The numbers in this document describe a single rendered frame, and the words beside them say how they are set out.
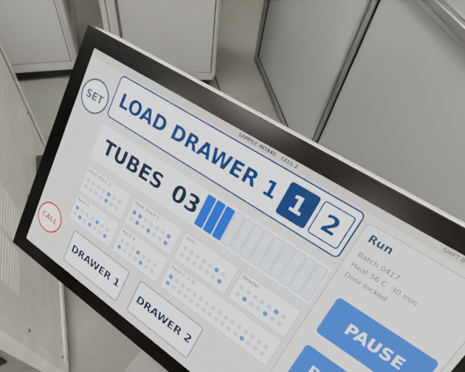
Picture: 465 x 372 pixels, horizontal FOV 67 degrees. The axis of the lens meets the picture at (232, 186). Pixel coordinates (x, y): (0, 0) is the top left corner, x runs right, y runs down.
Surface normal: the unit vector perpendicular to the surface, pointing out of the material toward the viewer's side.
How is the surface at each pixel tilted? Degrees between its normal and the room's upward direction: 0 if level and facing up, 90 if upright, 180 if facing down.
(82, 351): 0
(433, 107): 90
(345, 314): 50
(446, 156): 90
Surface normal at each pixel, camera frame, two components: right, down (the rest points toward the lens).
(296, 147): -0.36, 0.10
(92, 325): 0.11, -0.59
